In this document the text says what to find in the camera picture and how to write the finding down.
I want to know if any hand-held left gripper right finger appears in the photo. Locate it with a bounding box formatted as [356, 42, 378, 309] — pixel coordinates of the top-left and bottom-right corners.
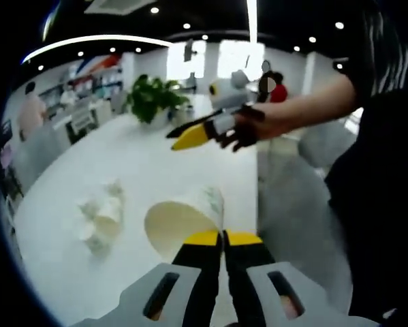
[223, 230, 371, 327]

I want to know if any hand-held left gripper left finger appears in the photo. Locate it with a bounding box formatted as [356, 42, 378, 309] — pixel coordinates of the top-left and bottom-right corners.
[82, 230, 224, 327]

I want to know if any white paper cup green print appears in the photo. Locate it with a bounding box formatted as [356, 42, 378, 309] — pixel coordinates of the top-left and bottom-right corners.
[144, 185, 225, 260]

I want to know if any cluster of paper cups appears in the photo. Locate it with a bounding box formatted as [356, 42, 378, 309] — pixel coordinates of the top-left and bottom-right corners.
[76, 178, 126, 256]

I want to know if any person's right hand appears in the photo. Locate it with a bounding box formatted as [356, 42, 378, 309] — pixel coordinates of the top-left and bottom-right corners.
[219, 104, 293, 153]

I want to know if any green potted plant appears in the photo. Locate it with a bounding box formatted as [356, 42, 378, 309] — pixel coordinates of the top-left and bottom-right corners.
[125, 74, 191, 125]

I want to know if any white table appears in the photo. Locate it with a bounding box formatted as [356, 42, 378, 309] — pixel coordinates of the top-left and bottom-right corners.
[12, 93, 259, 327]

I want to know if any dark hanging screen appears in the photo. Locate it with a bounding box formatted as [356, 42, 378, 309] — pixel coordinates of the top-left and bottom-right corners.
[183, 39, 195, 63]

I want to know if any long ceiling light strip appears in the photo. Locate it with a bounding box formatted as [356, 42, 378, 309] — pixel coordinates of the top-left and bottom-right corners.
[246, 0, 259, 45]

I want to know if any group of ceiling spot lights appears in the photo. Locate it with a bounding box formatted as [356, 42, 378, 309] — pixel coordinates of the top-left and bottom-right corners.
[36, 6, 346, 71]

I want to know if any white mesh chair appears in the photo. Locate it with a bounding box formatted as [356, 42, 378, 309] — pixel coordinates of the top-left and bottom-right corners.
[65, 102, 99, 144]

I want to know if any white storage shelf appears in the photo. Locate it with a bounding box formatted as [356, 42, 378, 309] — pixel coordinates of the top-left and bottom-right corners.
[40, 69, 125, 113]

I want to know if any curved ceiling light strip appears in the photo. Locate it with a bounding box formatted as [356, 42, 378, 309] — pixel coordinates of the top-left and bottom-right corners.
[21, 33, 174, 65]

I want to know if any ceiling air conditioner vent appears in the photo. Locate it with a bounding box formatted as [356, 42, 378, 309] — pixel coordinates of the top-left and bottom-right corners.
[84, 0, 157, 15]

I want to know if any grey mesh chair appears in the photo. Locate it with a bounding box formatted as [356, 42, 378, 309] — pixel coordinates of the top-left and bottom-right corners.
[11, 127, 72, 191]

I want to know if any red blue wall graphic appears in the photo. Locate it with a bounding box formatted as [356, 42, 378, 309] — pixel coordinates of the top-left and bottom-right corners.
[77, 54, 123, 74]

